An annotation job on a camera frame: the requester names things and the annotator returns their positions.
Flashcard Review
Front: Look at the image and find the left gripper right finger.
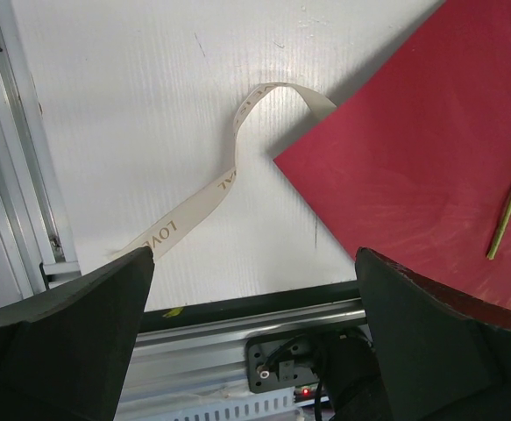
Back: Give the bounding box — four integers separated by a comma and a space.
356, 248, 511, 420

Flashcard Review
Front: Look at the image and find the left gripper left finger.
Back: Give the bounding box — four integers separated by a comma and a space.
0, 247, 154, 420

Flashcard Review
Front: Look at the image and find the cream printed ribbon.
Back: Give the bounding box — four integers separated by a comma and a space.
109, 82, 337, 260

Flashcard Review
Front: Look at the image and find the brown red wrapping paper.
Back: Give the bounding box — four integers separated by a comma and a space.
275, 1, 511, 310

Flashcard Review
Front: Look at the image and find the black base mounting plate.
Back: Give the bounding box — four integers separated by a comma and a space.
143, 280, 383, 421

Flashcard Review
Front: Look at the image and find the aluminium front rail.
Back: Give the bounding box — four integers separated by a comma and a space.
39, 262, 370, 409

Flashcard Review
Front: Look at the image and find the left white cable duct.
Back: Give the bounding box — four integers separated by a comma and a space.
169, 389, 296, 421

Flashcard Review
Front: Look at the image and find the left aluminium frame post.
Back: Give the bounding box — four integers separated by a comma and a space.
0, 1, 81, 298

